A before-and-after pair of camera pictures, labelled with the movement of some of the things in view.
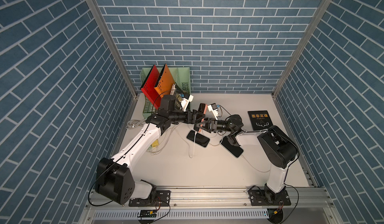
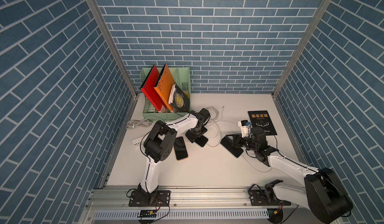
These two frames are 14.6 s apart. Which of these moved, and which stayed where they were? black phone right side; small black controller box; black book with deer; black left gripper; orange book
Moved: black left gripper
Stayed: black phone right side; black book with deer; small black controller box; orange book
